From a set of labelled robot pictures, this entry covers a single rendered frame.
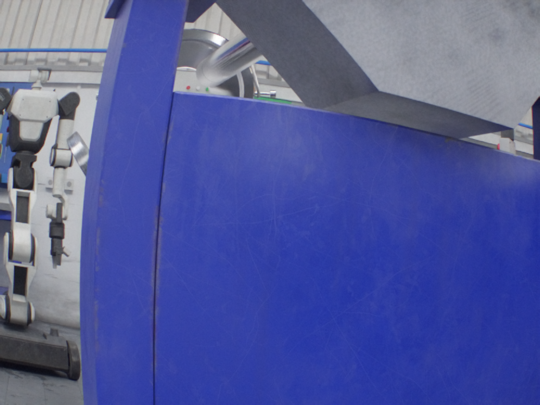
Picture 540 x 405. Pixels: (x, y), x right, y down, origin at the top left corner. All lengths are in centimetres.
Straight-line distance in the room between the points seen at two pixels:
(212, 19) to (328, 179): 562
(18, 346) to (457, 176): 283
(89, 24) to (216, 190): 552
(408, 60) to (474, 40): 12
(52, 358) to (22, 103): 121
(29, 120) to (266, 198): 296
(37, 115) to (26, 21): 266
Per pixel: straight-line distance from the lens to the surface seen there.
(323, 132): 80
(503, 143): 202
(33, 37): 626
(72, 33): 622
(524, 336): 95
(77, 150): 209
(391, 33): 83
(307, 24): 82
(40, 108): 370
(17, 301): 367
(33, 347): 350
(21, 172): 369
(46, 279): 599
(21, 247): 356
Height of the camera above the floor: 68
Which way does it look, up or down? 4 degrees up
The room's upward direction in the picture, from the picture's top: 5 degrees clockwise
